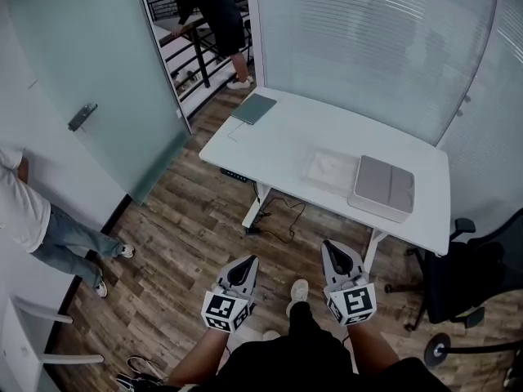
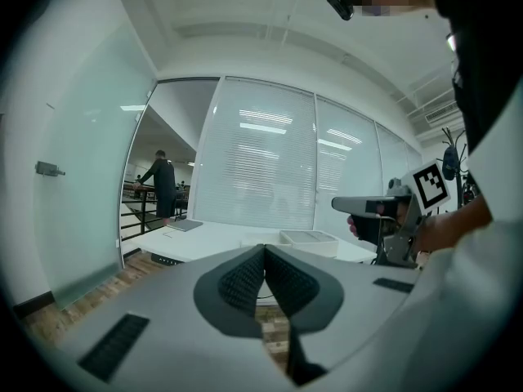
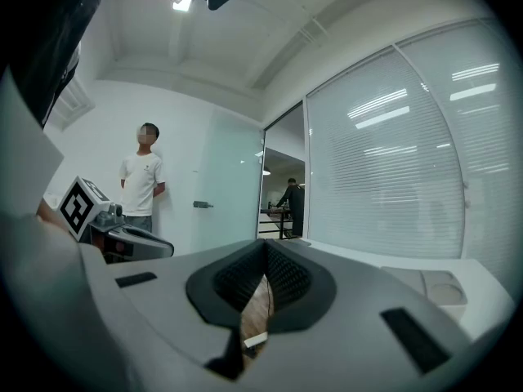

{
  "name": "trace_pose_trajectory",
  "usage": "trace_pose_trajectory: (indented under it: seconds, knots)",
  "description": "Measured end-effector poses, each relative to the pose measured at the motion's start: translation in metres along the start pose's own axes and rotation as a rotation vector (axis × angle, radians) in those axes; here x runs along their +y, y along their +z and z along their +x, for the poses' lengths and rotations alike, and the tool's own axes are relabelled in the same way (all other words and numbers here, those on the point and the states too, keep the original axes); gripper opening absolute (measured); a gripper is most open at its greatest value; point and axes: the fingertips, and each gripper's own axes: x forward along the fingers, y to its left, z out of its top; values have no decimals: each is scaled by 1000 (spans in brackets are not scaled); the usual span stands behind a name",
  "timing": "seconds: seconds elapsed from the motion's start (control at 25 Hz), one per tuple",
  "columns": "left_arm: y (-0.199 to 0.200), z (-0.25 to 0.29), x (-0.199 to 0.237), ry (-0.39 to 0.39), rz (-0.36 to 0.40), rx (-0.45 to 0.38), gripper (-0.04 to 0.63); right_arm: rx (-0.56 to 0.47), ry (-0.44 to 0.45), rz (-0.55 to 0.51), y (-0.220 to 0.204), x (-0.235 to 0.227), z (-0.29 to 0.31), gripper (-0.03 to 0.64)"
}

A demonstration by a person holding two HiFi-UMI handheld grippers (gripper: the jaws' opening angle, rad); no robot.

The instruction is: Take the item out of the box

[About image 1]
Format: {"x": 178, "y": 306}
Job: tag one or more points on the black desk control panel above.
{"x": 234, "y": 175}

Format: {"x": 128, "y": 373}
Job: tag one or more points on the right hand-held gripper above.
{"x": 353, "y": 302}

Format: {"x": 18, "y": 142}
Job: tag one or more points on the black metal railing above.
{"x": 192, "y": 51}

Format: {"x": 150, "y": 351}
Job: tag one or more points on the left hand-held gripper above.
{"x": 222, "y": 310}

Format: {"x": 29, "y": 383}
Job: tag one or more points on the person's right forearm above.
{"x": 369, "y": 347}

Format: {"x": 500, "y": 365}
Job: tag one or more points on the person's black clothing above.
{"x": 318, "y": 357}

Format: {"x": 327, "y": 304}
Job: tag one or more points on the grey laptop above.
{"x": 253, "y": 109}

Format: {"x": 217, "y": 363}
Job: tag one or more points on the white desk leg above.
{"x": 256, "y": 206}
{"x": 372, "y": 251}

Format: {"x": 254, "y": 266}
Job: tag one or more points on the black stanchion base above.
{"x": 437, "y": 349}

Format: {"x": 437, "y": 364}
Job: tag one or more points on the frosted glass door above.
{"x": 94, "y": 68}

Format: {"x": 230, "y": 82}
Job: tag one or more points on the clear plastic tray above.
{"x": 331, "y": 170}

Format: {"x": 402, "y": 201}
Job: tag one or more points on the white box with grey lid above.
{"x": 382, "y": 188}

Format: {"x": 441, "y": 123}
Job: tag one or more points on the person's white shoe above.
{"x": 297, "y": 294}
{"x": 271, "y": 335}

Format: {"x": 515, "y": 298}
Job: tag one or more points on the person's left forearm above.
{"x": 200, "y": 359}

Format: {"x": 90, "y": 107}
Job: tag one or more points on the black office chair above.
{"x": 466, "y": 276}

